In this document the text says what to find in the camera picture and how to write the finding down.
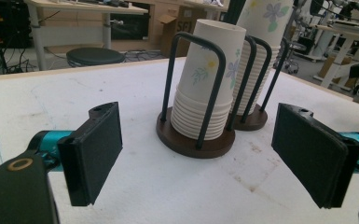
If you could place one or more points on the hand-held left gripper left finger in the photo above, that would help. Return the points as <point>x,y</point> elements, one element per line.
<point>96,149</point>

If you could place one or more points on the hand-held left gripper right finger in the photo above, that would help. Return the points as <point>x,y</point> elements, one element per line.
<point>307,149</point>

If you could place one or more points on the brown cup holder black bars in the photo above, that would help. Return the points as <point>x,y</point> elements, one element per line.
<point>255,122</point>
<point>192,147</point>

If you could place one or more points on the stack of floral paper cups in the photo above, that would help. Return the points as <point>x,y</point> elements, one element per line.
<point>199,62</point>
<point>267,18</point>

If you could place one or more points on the black round stool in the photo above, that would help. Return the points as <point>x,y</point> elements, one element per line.
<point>94,56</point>

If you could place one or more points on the office chair with wheeled base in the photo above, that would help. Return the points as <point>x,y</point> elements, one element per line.
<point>295,49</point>

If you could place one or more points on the white table with white legs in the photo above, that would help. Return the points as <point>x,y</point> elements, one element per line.
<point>342,46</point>

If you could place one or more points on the wooden desk with white legs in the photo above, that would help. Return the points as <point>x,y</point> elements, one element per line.
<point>84,7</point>

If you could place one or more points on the brown cardboard box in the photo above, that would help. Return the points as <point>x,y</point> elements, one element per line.
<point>185,21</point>

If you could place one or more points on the black equipment case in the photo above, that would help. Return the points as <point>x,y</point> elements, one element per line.
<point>3,21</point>

